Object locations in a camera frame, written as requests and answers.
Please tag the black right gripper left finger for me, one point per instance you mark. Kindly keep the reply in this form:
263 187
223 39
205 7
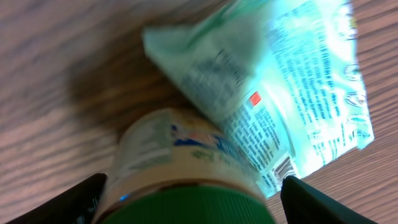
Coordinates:
76 205

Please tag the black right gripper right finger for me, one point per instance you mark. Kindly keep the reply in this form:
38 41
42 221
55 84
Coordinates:
304 204

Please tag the green lid jar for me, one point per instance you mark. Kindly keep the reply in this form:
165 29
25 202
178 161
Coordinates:
173 166

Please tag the teal tissue packet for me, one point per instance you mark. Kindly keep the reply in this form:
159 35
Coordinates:
280 78

